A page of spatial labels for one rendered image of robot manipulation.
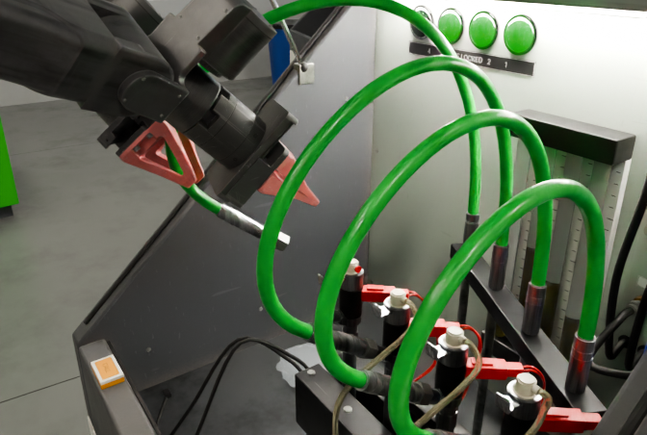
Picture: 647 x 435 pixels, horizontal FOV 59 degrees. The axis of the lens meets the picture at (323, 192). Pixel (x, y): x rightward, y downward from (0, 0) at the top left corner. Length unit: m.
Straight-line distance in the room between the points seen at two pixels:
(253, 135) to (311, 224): 0.51
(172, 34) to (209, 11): 0.04
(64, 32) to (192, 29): 0.12
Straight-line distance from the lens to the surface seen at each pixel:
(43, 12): 0.41
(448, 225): 0.94
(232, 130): 0.52
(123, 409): 0.81
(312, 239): 1.03
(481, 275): 0.76
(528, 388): 0.52
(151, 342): 0.98
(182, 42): 0.49
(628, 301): 0.79
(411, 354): 0.38
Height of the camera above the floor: 1.47
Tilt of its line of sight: 22 degrees down
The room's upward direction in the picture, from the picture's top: straight up
